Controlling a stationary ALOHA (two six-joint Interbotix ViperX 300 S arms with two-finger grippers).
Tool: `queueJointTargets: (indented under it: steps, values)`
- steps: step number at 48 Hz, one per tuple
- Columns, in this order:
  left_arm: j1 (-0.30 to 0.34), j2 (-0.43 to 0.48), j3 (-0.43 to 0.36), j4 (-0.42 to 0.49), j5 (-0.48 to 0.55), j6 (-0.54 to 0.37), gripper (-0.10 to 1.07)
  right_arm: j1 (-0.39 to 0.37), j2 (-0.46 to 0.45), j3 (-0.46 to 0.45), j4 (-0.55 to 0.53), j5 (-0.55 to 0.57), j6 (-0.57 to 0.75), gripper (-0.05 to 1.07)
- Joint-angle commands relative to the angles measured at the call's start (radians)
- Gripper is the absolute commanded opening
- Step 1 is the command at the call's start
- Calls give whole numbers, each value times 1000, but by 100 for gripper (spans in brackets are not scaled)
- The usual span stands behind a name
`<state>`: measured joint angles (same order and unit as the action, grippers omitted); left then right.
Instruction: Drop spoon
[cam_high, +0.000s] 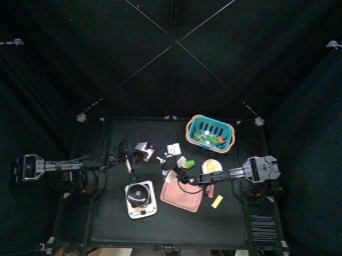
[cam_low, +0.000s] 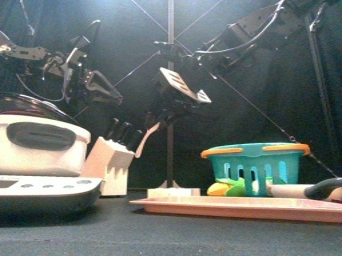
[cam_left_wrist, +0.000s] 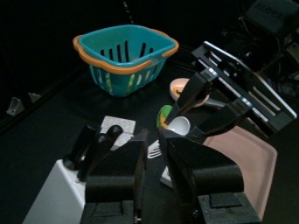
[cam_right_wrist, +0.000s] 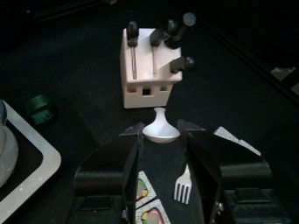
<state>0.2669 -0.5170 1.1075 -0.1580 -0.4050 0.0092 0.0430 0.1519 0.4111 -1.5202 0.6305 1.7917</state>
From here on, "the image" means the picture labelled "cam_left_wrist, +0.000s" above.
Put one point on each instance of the white knife block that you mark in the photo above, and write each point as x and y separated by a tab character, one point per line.
58	195

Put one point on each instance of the dark grey equipment box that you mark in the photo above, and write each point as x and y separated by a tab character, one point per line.
273	13

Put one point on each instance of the white toy fork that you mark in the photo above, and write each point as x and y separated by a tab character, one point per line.
154	151

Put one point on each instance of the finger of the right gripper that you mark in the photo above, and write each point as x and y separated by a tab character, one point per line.
194	90
222	119

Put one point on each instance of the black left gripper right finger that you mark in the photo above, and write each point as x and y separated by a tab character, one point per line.
206	175

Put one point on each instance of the pink plastic tray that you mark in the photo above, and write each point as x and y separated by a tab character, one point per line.
249	163

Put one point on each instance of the grey speckled block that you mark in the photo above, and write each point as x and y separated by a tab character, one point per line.
119	125

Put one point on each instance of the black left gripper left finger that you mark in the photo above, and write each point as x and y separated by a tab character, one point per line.
113	175

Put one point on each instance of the small white block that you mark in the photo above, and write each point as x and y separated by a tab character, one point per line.
166	178

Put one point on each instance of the orange toy bowl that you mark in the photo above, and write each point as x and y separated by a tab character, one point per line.
179	86

